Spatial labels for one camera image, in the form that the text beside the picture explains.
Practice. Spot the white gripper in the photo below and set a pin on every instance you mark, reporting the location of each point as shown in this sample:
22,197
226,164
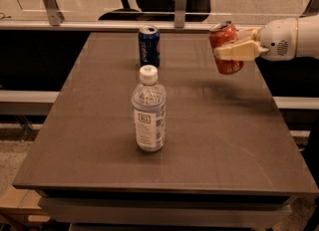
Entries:
277,39

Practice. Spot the red coke can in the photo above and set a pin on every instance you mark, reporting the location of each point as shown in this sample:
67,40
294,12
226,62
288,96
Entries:
219,34

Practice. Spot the clear plastic water bottle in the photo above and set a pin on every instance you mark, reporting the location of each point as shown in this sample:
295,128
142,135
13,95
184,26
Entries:
148,101

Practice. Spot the blue pepsi can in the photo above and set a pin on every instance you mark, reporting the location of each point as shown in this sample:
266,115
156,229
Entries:
149,45

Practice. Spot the left metal bracket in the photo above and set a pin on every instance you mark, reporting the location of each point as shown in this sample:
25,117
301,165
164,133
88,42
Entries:
55,16

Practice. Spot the metal bracket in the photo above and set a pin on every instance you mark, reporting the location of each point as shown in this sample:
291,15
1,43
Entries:
55,16
179,13

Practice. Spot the grey drawer cabinet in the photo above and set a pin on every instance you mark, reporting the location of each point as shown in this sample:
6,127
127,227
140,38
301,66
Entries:
163,213

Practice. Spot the middle metal bracket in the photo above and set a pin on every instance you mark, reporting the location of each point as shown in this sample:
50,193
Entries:
179,13

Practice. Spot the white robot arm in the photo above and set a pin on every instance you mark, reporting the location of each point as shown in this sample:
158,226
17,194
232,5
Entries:
307,33

